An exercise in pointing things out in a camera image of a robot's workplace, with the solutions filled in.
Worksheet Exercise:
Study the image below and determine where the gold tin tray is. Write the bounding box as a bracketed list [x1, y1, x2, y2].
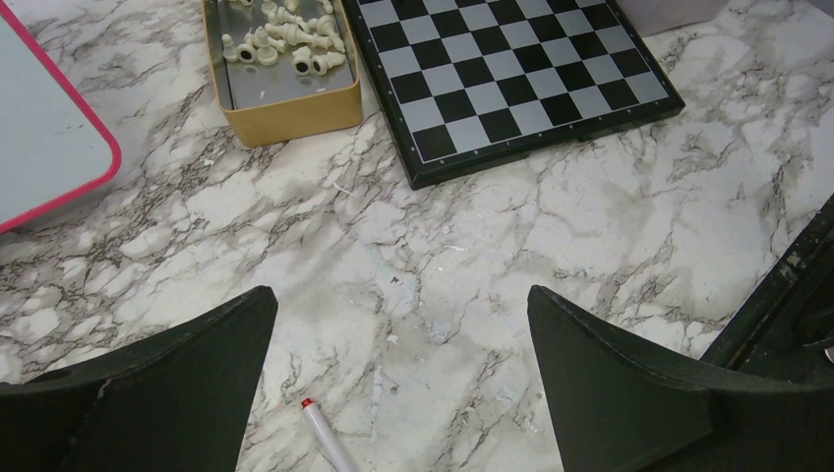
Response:
[203, 1, 363, 148]

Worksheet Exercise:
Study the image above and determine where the black and silver chessboard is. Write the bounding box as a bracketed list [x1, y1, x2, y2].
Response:
[343, 0, 685, 189]

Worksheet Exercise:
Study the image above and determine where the pink tin tray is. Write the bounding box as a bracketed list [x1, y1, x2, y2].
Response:
[616, 0, 730, 37]

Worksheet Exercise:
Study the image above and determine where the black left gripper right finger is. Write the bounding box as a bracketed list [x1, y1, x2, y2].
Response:
[527, 285, 833, 471]

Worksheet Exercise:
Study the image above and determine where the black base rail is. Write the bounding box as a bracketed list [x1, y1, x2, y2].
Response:
[700, 199, 833, 384]

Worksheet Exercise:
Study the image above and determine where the pink framed whiteboard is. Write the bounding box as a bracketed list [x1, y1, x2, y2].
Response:
[1, 4, 122, 232]

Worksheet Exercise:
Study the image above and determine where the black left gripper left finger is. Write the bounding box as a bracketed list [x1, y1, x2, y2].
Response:
[1, 286, 278, 471]

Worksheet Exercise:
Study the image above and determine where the pile of white chess pieces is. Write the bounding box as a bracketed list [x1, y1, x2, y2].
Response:
[219, 1, 347, 77]

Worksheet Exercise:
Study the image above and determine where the white and red marker pen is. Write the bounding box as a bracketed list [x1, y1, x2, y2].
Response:
[301, 398, 357, 472]

